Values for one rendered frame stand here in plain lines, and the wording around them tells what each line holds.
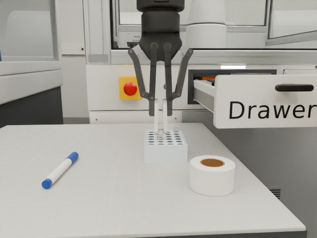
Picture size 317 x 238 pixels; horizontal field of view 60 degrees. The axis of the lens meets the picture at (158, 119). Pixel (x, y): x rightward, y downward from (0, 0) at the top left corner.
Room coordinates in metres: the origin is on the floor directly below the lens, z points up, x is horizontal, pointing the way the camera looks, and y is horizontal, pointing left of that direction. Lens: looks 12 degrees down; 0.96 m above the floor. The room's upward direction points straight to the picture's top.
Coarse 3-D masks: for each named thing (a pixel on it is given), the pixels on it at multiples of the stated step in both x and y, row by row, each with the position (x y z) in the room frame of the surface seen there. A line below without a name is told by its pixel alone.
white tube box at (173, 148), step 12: (168, 132) 0.62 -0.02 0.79; (180, 132) 0.61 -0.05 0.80; (144, 144) 0.51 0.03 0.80; (156, 144) 0.52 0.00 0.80; (168, 144) 0.51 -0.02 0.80; (180, 144) 0.51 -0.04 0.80; (144, 156) 0.51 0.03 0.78; (156, 156) 0.51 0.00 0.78; (168, 156) 0.51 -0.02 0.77; (180, 156) 0.51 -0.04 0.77
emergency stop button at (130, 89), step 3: (126, 84) 0.81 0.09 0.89; (129, 84) 0.81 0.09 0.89; (132, 84) 0.81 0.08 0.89; (126, 87) 0.81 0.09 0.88; (129, 87) 0.81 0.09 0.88; (132, 87) 0.81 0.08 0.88; (135, 87) 0.81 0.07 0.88; (126, 90) 0.81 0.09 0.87; (129, 90) 0.81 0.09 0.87; (132, 90) 0.81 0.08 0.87; (135, 90) 0.81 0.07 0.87; (126, 93) 0.81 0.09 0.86; (129, 93) 0.81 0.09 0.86; (132, 93) 0.81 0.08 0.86
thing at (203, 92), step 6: (198, 84) 0.83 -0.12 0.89; (204, 84) 0.76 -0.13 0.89; (210, 84) 0.91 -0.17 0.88; (198, 90) 0.82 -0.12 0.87; (204, 90) 0.75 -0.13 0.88; (210, 90) 0.68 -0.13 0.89; (198, 96) 0.81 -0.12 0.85; (204, 96) 0.73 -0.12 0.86; (210, 96) 0.67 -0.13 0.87; (204, 102) 0.73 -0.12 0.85; (210, 102) 0.67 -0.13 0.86; (210, 108) 0.67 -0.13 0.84
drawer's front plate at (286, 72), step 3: (285, 72) 0.90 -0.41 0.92; (288, 72) 0.90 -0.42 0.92; (291, 72) 0.90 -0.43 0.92; (294, 72) 0.90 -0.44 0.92; (297, 72) 0.90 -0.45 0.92; (300, 72) 0.90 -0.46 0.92; (303, 72) 0.90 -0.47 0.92; (306, 72) 0.90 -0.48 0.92; (309, 72) 0.90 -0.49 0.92; (312, 72) 0.90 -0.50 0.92; (315, 72) 0.90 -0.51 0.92
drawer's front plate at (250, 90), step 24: (216, 96) 0.56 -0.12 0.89; (240, 96) 0.56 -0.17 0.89; (264, 96) 0.56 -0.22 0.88; (288, 96) 0.57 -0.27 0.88; (312, 96) 0.57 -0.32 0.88; (216, 120) 0.56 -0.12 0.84; (240, 120) 0.56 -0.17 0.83; (264, 120) 0.56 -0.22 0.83; (288, 120) 0.57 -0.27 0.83; (312, 120) 0.57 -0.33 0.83
